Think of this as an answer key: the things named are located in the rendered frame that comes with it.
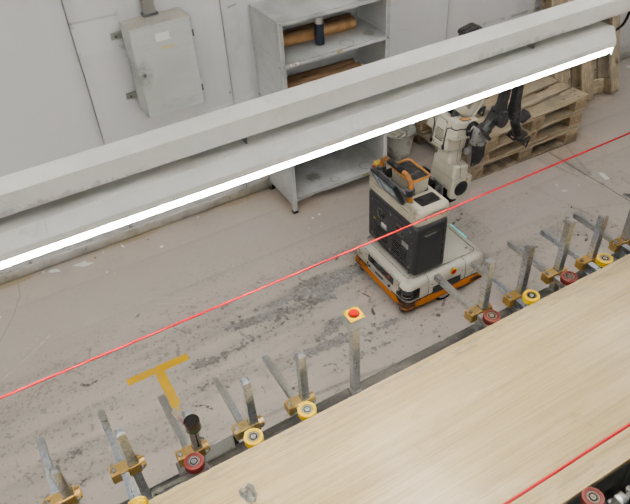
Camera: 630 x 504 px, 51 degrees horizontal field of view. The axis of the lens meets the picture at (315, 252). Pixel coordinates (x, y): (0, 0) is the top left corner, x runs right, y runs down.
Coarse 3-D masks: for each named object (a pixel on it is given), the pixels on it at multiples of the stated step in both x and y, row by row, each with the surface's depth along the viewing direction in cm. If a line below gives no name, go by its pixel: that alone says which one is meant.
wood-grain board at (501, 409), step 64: (512, 320) 306; (576, 320) 304; (384, 384) 282; (448, 384) 280; (512, 384) 279; (576, 384) 277; (256, 448) 262; (320, 448) 260; (384, 448) 259; (448, 448) 257; (512, 448) 256; (576, 448) 254
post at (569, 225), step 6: (570, 222) 316; (564, 228) 320; (570, 228) 318; (564, 234) 322; (570, 234) 321; (564, 240) 323; (570, 240) 324; (564, 246) 325; (558, 252) 330; (564, 252) 328; (558, 258) 332; (564, 258) 331; (558, 264) 334; (564, 264) 335; (558, 270) 335; (552, 282) 343; (552, 288) 345
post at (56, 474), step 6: (48, 468) 233; (54, 468) 232; (54, 474) 232; (60, 474) 233; (54, 480) 233; (60, 480) 235; (66, 480) 240; (60, 486) 237; (66, 486) 238; (60, 492) 238; (66, 492) 240; (72, 492) 243
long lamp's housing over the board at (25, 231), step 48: (528, 48) 186; (576, 48) 189; (384, 96) 169; (432, 96) 171; (240, 144) 155; (288, 144) 156; (96, 192) 142; (144, 192) 144; (192, 192) 149; (0, 240) 133; (48, 240) 137
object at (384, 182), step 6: (372, 168) 400; (378, 168) 406; (384, 168) 407; (378, 174) 395; (384, 174) 403; (378, 180) 402; (384, 180) 390; (390, 180) 398; (384, 186) 400; (390, 186) 386; (396, 186) 384; (390, 192) 397; (396, 192) 387; (402, 192) 389; (408, 192) 386; (414, 192) 389; (396, 198) 395; (402, 198) 392; (402, 204) 395
